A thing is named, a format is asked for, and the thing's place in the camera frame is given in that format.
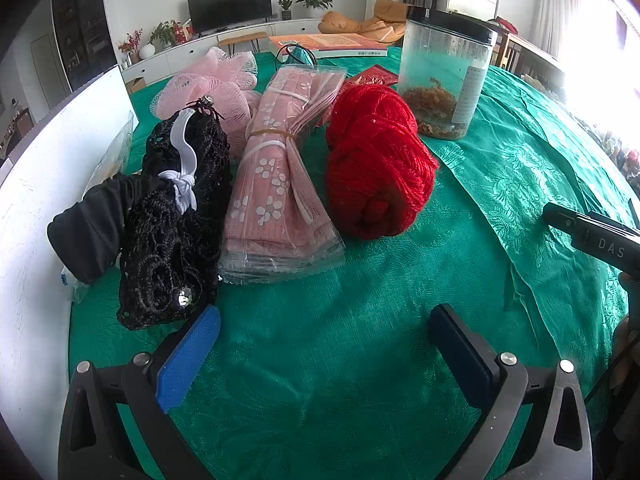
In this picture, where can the red yarn ball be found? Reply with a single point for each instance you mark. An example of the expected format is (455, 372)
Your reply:
(380, 170)

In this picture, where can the plastic bag of white beads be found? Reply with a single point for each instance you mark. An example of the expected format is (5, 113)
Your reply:
(117, 150)

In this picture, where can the wooden stool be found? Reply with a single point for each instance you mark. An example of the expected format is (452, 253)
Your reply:
(242, 37)

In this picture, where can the pink floral face mask pack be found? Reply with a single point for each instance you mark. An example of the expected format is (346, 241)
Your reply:
(270, 185)

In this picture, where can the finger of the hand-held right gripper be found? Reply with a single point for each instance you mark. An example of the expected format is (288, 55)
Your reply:
(575, 220)

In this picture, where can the white round vase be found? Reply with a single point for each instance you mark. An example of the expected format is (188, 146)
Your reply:
(147, 51)

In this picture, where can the orange lounge chair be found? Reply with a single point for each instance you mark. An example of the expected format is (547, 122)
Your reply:
(385, 15)

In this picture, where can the red gift box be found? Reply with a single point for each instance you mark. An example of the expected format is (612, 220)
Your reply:
(184, 32)

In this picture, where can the white board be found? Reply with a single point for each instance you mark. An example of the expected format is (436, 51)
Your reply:
(40, 185)

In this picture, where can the person's right hand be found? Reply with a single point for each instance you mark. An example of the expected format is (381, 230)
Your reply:
(631, 347)

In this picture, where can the leafy potted plant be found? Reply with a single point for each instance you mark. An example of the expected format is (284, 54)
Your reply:
(164, 32)

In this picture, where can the wooden chair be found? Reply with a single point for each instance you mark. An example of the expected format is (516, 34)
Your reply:
(520, 52)

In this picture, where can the small green potted plant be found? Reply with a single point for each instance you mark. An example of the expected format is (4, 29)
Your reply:
(285, 9)

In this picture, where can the black fabric sleeve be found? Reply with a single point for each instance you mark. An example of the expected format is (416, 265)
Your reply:
(85, 230)

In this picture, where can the clear plastic jar black lid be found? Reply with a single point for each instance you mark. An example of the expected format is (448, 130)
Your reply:
(435, 60)

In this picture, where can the white sheer curtain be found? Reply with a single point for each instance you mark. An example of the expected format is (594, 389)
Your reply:
(560, 5)

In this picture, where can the black television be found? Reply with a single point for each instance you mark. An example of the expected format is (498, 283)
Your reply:
(230, 7)

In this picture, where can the large green potted plant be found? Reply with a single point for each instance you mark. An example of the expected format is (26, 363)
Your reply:
(315, 0)

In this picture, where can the pink mesh bath sponge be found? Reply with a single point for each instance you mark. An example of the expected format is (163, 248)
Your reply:
(210, 90)

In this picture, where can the red packet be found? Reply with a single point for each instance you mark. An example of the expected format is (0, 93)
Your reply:
(375, 76)

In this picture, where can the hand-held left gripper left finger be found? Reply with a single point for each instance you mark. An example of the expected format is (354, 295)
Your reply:
(190, 355)

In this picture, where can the red flower bouquet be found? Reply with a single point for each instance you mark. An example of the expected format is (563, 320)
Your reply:
(130, 45)

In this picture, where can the cardboard box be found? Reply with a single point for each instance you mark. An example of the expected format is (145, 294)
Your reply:
(135, 85)

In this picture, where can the green patterned tablecloth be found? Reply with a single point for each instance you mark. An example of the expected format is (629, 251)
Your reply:
(350, 310)

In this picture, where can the white low cabinet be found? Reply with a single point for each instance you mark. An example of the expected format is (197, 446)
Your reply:
(200, 52)

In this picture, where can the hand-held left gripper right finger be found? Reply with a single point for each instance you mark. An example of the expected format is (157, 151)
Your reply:
(460, 355)

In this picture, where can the black lace cloth bundle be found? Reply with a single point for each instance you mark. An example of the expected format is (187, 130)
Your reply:
(165, 240)

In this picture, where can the black display shelf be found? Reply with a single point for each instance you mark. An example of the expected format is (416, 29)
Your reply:
(82, 25)

